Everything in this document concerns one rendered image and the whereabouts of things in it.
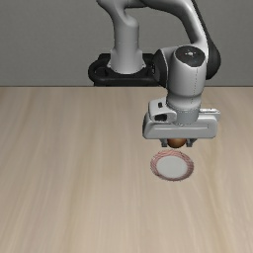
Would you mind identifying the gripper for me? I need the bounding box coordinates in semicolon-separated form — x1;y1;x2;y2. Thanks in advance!
141;97;221;148

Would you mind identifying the red apple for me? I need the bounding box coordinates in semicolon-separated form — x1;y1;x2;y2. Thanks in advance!
166;137;187;149

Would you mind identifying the white plate with red rim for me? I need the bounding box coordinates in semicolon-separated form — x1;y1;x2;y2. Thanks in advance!
149;149;195;182

